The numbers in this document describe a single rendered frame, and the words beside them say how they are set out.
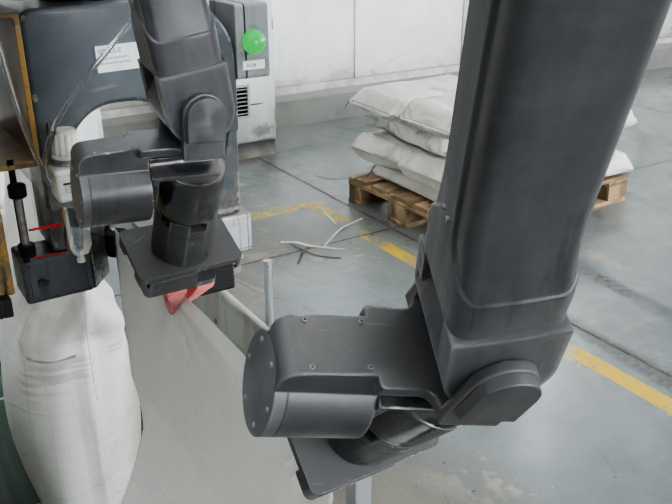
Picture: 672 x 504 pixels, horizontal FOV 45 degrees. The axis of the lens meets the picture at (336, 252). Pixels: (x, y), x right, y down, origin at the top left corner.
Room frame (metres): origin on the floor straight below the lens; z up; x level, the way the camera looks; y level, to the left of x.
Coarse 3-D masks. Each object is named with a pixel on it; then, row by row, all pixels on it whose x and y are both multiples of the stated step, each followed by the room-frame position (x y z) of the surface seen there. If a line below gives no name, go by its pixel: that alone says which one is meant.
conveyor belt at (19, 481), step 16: (0, 368) 1.74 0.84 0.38; (0, 384) 1.66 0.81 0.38; (0, 400) 1.60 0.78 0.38; (0, 416) 1.53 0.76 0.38; (0, 432) 1.47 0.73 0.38; (0, 448) 1.41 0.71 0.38; (0, 464) 1.36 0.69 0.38; (16, 464) 1.36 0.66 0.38; (0, 480) 1.31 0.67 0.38; (16, 480) 1.31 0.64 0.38; (0, 496) 1.26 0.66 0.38; (16, 496) 1.26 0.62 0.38; (32, 496) 1.26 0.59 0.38
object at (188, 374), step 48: (144, 336) 0.84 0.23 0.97; (192, 336) 0.70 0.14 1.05; (144, 384) 0.85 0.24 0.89; (192, 384) 0.71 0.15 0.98; (240, 384) 0.60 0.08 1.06; (144, 432) 0.81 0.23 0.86; (192, 432) 0.72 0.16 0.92; (240, 432) 0.61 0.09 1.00; (144, 480) 0.75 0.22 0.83; (192, 480) 0.71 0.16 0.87; (240, 480) 0.61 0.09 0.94; (288, 480) 0.53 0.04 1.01
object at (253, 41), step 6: (252, 30) 1.00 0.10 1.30; (258, 30) 1.01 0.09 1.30; (246, 36) 1.00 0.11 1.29; (252, 36) 1.00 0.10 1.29; (258, 36) 1.00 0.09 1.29; (264, 36) 1.01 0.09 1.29; (246, 42) 1.00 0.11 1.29; (252, 42) 0.99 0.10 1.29; (258, 42) 1.00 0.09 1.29; (264, 42) 1.00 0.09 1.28; (246, 48) 1.00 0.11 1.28; (252, 48) 1.00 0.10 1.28; (258, 48) 1.00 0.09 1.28
